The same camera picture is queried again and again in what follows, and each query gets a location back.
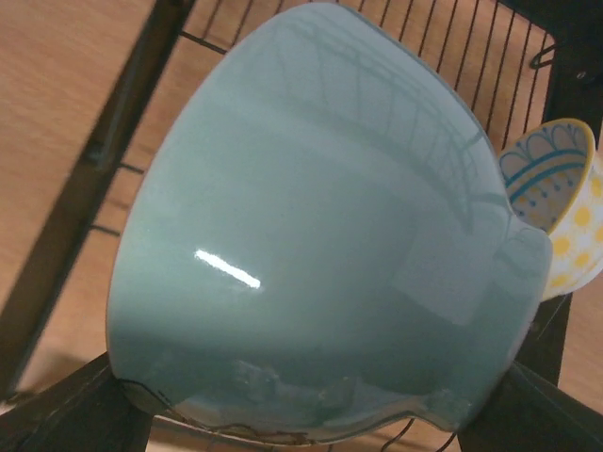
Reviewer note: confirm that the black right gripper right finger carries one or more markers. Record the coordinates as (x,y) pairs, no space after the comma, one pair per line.
(528,413)

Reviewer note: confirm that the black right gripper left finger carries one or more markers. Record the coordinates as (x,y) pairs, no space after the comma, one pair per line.
(87,411)

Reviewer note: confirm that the sun pattern ceramic bowl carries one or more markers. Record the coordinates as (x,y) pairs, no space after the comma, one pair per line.
(553,178)

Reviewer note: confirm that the mint green ceramic bowl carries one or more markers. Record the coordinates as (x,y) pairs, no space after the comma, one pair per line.
(322,246)

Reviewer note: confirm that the black wire dish rack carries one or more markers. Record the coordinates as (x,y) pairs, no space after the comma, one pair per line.
(48,265)

